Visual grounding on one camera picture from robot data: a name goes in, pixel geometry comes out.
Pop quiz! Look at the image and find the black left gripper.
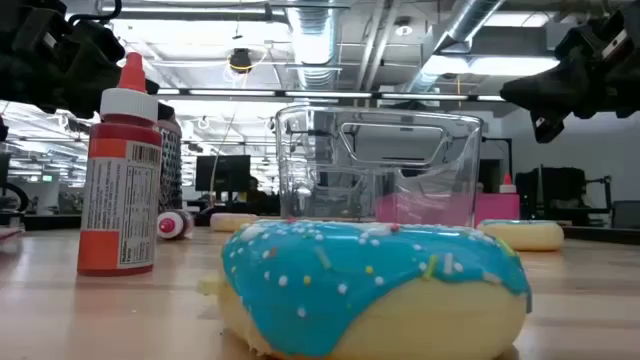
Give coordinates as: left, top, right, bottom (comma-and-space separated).
0, 29, 176, 122

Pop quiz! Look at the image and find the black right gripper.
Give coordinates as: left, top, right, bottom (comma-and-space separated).
499, 29, 640, 145

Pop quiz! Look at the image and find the large red colouring bottle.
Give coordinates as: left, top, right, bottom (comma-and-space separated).
156, 208, 195, 241

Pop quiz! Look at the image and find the plain cream donut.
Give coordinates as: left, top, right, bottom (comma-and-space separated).
209, 212, 260, 233

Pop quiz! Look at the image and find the black machine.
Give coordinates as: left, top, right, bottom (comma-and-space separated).
514, 166, 614, 226

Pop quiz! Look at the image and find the pink plastic tray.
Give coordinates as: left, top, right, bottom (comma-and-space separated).
374, 192, 521, 229

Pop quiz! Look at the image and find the metal box grater pink-trimmed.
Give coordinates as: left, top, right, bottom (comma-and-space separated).
157, 117, 185, 214

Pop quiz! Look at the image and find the grey box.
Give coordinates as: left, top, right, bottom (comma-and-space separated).
610, 199, 640, 230

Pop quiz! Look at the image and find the black computer monitor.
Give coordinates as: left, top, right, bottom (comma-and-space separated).
194, 154, 252, 193

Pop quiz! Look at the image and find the person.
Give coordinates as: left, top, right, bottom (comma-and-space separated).
244, 174, 274, 204

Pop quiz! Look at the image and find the clear plastic bin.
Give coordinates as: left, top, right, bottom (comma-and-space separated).
273, 104, 484, 230

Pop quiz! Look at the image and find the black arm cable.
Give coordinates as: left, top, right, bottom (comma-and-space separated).
67, 0, 124, 26

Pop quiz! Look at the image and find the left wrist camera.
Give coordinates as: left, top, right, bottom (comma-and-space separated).
9, 7, 69, 59

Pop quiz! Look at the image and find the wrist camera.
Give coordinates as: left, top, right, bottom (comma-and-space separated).
9, 7, 69, 59
555, 14, 629, 64

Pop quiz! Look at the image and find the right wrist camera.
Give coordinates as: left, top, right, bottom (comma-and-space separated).
555, 14, 629, 64

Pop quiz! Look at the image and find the black door frame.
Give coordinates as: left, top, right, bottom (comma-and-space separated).
478, 137, 515, 195

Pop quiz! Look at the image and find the spiral silver ceiling duct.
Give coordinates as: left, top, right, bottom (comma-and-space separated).
404, 0, 506, 94

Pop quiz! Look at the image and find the black hose loop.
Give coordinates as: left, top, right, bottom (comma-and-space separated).
0, 182, 31, 216

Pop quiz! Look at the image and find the ribbed silver ceiling duct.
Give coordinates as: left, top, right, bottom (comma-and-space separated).
287, 0, 342, 91

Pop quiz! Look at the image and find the ceiling light rail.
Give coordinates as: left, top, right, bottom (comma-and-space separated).
157, 87, 506, 104

